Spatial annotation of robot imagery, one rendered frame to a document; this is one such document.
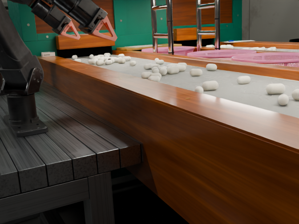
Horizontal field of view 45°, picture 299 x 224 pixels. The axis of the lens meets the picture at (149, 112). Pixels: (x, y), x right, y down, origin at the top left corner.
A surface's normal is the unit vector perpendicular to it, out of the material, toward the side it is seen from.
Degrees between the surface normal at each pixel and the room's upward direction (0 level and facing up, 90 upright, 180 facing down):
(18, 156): 0
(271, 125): 0
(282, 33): 90
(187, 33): 90
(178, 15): 90
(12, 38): 89
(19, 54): 80
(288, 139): 0
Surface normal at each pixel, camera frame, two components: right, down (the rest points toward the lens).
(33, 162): -0.05, -0.97
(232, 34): 0.43, 0.19
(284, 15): -0.88, 0.15
